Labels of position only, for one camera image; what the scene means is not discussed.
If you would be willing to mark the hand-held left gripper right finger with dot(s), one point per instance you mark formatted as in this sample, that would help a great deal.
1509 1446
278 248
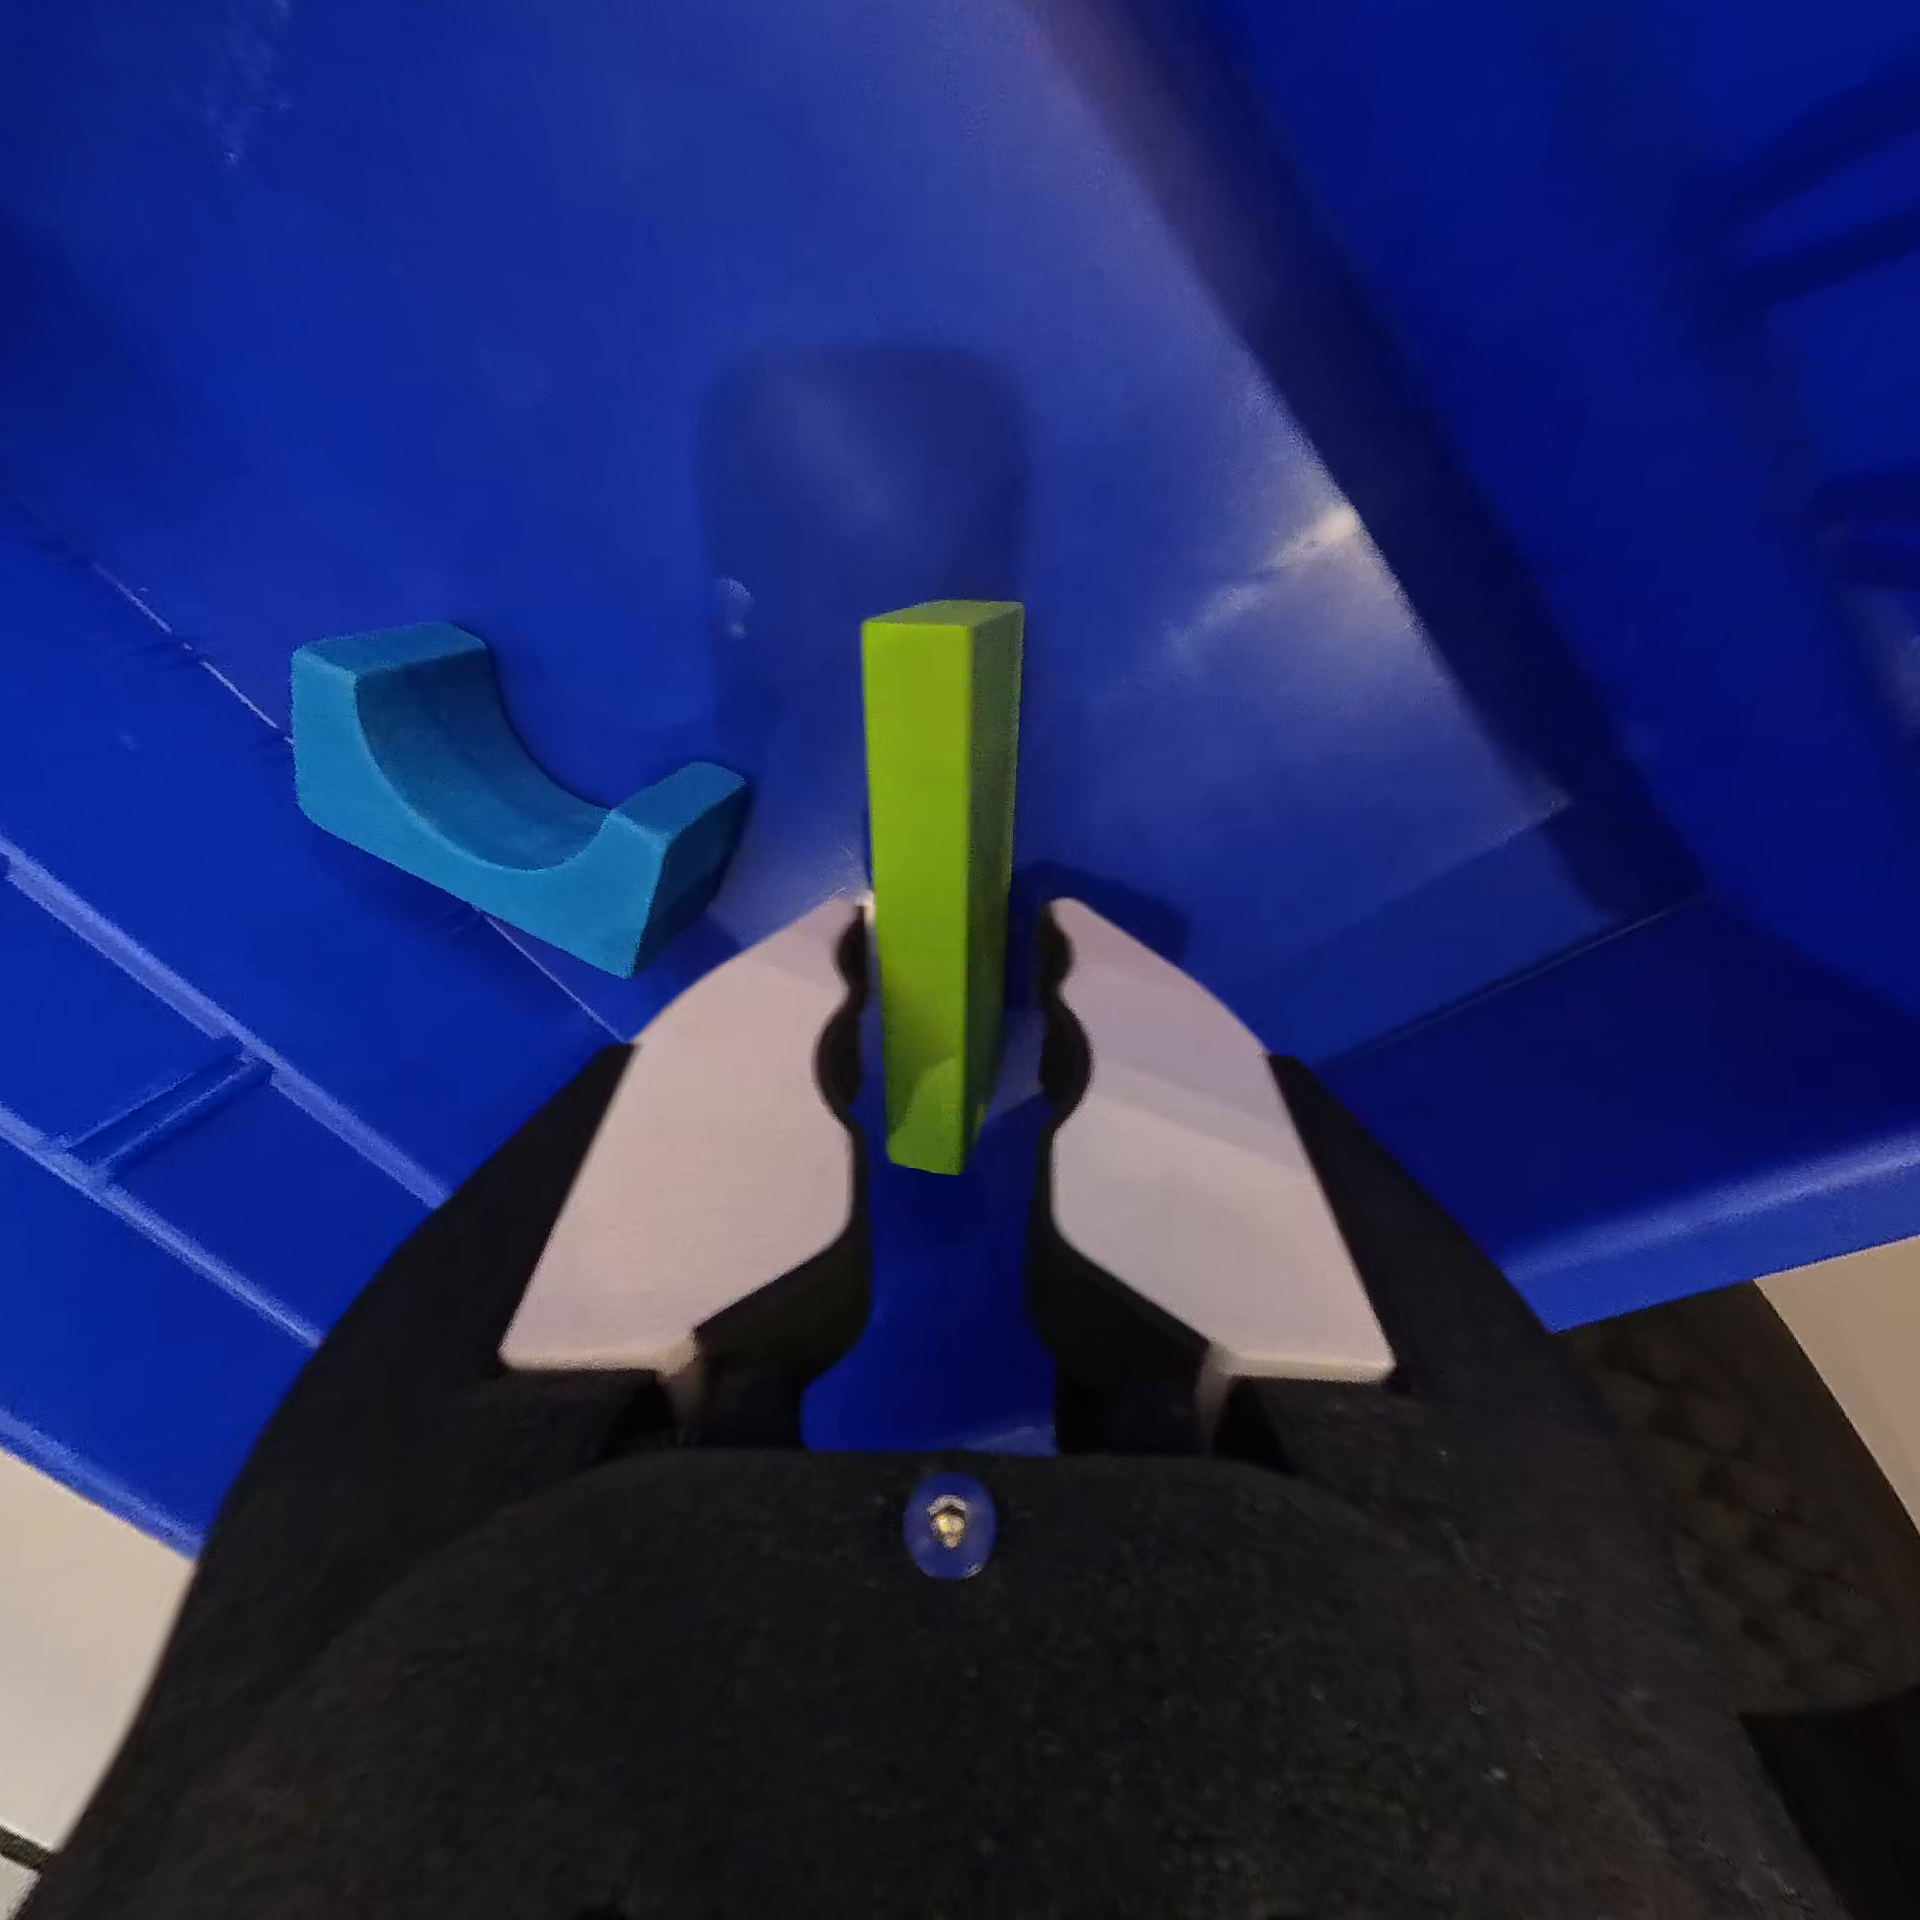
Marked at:
1215 1201

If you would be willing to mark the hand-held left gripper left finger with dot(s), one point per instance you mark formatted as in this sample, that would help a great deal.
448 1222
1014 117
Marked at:
691 1201

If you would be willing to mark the lime green plank block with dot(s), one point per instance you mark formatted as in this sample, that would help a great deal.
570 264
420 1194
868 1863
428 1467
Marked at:
939 840

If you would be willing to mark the blue arch block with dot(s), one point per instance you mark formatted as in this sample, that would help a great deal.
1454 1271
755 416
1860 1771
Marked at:
450 812

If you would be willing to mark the blue plastic bin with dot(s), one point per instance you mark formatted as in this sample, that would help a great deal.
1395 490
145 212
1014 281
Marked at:
1352 301

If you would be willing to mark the black mesh pad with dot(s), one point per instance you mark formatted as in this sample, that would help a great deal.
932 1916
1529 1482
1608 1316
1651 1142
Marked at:
1755 1501

